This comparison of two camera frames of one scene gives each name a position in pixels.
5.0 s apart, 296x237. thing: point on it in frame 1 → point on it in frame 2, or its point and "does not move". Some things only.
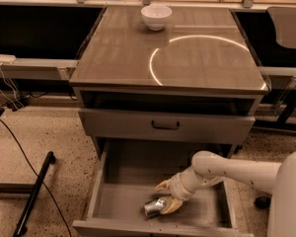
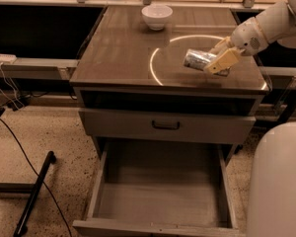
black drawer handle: (168, 127) does not move
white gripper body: (177, 187) → (247, 39)
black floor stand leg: (21, 228) does not move
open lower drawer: (126, 177) does not move
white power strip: (3, 58) does not move
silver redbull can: (153, 207) → (197, 59)
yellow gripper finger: (171, 204) → (223, 45)
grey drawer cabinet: (194, 81) does not move
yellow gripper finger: (164, 187) → (223, 61)
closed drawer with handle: (167, 125) does not move
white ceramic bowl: (156, 16) does not move
